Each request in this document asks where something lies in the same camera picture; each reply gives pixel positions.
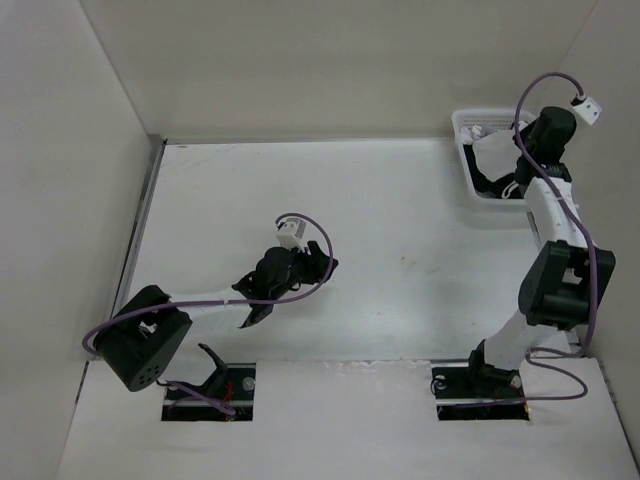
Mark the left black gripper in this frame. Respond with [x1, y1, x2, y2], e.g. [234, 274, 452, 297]
[270, 241, 336, 301]

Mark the white tank top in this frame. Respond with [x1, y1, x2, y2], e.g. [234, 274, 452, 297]
[472, 130, 521, 180]

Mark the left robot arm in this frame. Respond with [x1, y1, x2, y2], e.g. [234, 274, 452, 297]
[85, 240, 339, 392]

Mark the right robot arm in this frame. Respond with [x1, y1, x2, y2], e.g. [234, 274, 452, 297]
[463, 106, 616, 402]

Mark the black tank top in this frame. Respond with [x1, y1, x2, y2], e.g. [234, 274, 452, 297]
[463, 145, 522, 200]

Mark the small white cloth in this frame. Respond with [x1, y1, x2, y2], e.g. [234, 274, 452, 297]
[459, 125, 484, 145]

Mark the white plastic basket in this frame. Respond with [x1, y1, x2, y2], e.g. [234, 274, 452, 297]
[451, 108, 537, 212]

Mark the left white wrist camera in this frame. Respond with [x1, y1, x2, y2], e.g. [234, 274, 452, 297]
[276, 217, 306, 250]

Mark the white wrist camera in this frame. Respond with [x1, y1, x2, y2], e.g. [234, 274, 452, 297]
[570, 95, 602, 126]
[276, 217, 306, 250]

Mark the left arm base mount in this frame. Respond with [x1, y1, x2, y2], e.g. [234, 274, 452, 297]
[161, 363, 257, 423]

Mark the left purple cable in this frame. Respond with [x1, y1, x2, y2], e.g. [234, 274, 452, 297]
[82, 213, 336, 416]

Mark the metal table edge rail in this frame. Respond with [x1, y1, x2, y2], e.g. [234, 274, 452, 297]
[111, 134, 166, 316]

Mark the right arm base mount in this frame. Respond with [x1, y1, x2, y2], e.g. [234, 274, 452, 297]
[430, 366, 530, 421]

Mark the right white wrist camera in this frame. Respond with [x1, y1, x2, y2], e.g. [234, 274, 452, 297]
[570, 95, 602, 126]

